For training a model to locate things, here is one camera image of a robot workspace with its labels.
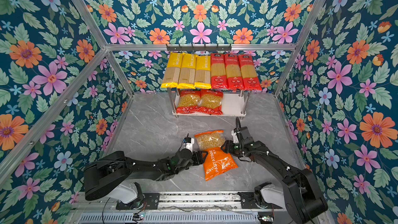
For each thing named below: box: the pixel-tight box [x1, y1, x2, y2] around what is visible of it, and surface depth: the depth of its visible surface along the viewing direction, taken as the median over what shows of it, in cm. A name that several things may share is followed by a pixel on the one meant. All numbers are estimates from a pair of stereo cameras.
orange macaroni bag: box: [194, 130, 239, 182], surface depth 84 cm
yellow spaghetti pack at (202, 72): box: [193, 54, 212, 90], surface depth 81 cm
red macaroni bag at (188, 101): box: [176, 89, 202, 114], surface depth 103 cm
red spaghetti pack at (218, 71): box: [210, 53, 229, 90], surface depth 82 cm
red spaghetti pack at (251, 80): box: [238, 53, 263, 92], surface depth 80 cm
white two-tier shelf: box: [166, 87, 251, 118], surface depth 104 cm
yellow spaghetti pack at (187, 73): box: [177, 52, 197, 90], surface depth 82 cm
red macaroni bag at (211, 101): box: [196, 88, 224, 116], surface depth 103 cm
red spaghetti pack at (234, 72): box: [224, 53, 245, 91], surface depth 80 cm
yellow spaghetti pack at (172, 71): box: [160, 51, 183, 89], surface depth 82 cm
